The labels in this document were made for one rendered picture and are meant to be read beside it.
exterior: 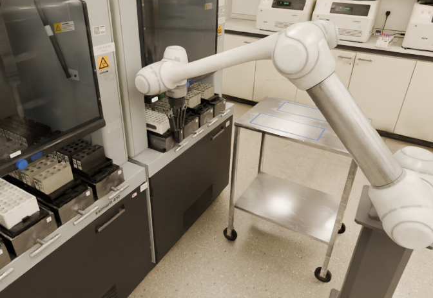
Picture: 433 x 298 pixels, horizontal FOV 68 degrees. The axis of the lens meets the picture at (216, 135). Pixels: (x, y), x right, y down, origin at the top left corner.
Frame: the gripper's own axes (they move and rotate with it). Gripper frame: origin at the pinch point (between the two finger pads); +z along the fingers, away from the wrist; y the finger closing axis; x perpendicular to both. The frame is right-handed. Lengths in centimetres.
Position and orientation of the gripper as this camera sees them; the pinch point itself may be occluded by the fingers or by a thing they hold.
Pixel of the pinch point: (177, 135)
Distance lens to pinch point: 151.2
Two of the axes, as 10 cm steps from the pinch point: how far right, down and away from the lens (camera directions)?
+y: -4.9, 4.0, -7.7
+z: -0.3, 8.8, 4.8
